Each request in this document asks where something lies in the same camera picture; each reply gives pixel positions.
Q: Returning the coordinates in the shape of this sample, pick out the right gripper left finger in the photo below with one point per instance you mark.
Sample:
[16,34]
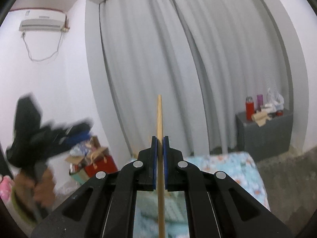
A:
[104,206]

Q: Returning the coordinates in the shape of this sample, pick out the person's left hand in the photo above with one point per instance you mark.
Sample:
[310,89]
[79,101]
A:
[29,192]

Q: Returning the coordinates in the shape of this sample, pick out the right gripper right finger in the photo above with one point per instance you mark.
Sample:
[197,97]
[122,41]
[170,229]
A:
[216,205]

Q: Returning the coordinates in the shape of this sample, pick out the red thermos bottle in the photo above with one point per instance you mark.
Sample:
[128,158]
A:
[249,108]

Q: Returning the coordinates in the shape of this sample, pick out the grey cabinet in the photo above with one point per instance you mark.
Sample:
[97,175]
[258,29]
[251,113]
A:
[267,141]

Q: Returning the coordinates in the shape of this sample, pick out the grey curtain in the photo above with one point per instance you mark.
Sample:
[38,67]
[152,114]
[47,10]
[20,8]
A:
[204,57]

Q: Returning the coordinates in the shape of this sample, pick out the red gift bag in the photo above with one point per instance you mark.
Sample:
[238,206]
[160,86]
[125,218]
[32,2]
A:
[99,160]

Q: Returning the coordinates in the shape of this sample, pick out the white air conditioner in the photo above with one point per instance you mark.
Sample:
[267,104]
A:
[43,20]

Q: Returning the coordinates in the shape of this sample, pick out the wooden chopstick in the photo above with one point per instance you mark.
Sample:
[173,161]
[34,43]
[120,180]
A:
[160,185]

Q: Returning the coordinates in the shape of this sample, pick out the purple cup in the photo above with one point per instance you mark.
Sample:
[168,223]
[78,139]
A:
[259,101]

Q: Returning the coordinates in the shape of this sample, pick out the cardboard box with clutter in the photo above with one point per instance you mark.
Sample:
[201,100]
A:
[76,159]

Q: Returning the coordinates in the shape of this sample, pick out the floral blue tablecloth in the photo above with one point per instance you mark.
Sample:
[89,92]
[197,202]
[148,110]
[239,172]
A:
[238,165]

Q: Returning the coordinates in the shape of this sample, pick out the white plastic bag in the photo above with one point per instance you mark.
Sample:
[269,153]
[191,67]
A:
[274,102]

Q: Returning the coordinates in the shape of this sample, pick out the brown paper roll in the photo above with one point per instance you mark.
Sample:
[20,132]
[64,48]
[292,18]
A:
[260,118]

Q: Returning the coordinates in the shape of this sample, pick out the green sleeve forearm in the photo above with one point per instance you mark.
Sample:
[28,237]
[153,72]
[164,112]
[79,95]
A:
[20,212]

